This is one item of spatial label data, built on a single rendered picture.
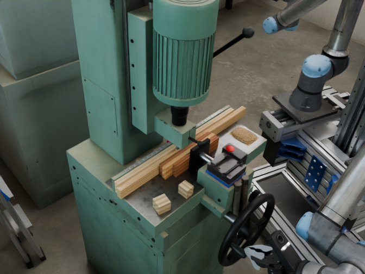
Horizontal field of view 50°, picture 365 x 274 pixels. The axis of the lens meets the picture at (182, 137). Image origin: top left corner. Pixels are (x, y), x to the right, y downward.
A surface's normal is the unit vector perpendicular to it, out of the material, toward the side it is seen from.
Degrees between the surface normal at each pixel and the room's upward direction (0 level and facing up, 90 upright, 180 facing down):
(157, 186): 0
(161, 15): 90
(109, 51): 90
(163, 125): 90
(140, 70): 90
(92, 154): 0
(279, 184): 0
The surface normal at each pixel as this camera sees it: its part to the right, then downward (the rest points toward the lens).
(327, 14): -0.75, 0.40
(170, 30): -0.43, 0.58
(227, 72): 0.05, -0.76
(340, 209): -0.11, -0.04
